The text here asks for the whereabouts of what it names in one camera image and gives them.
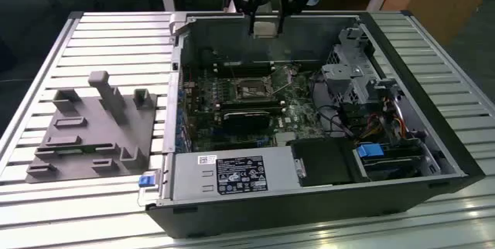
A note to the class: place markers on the silver square CPU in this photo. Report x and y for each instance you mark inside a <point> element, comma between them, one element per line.
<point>268,30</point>

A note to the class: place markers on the grey plastic parts rack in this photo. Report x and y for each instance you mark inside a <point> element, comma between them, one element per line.
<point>97,144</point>

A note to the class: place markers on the silver finned heat sink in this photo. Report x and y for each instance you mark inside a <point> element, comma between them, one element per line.
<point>285,138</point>

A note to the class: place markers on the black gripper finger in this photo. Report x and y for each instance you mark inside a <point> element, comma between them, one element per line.
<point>253,14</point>
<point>285,14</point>

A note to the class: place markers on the blue case latch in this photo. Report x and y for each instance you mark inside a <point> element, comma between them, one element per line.
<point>146,181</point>

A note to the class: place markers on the black plastic drive cover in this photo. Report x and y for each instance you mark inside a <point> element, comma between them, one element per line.
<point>325,162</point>

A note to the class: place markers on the wooden cabinet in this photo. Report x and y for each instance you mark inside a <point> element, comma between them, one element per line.
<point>445,0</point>

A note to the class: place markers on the grey power supply unit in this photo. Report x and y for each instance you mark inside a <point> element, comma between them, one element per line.
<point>190,179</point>

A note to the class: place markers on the blue disk carrier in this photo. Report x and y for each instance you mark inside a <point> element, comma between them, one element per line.
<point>369,150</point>

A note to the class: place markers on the CPU socket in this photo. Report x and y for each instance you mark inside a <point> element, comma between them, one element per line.
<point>252,88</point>

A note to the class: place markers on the green motherboard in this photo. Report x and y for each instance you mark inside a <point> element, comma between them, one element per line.
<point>302,115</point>

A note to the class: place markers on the silver metal drive cage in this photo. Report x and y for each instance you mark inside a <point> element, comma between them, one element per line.
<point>349,72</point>

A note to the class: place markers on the black open PC case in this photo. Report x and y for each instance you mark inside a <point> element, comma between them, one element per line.
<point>272,220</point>

